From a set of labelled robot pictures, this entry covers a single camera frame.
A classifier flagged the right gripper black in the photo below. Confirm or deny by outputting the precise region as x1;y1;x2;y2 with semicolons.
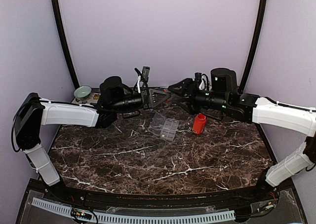
168;78;230;114

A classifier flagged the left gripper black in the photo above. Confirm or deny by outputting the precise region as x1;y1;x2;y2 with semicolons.
112;88;171;113

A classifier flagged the red pill bottle grey cap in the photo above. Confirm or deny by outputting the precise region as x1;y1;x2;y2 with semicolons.
192;113;206;135

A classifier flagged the clear plastic pill organizer box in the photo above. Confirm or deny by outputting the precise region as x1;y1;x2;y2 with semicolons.
148;113;179;141

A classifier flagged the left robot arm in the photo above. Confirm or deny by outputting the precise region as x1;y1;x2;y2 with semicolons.
10;76;171;202

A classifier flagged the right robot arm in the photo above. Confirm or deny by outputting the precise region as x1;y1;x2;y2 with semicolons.
168;68;316;201

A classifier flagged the patterned coaster mat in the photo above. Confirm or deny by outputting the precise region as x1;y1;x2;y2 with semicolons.
72;92;101;104

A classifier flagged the green ceramic bowl left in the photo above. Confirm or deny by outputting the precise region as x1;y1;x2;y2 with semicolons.
74;85;92;101

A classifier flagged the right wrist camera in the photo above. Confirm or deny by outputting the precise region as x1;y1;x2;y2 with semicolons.
195;73;210;91

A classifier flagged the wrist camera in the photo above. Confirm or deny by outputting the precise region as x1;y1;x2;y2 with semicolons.
195;73;210;91
133;66;151;93

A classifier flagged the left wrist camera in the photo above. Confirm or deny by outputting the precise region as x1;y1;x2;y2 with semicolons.
133;66;151;93

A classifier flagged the black front rail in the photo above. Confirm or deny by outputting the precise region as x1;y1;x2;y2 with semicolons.
26;179;293;209

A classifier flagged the right black corner post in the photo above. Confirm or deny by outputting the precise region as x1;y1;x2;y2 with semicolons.
239;0;267;93

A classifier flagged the black corner post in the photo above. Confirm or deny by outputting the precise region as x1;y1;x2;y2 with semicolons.
239;0;267;93
51;0;79;89

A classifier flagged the left black corner post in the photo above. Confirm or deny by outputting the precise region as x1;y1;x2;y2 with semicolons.
51;0;79;89

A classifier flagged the white slotted cable duct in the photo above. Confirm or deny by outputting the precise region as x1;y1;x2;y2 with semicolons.
31;197;236;224

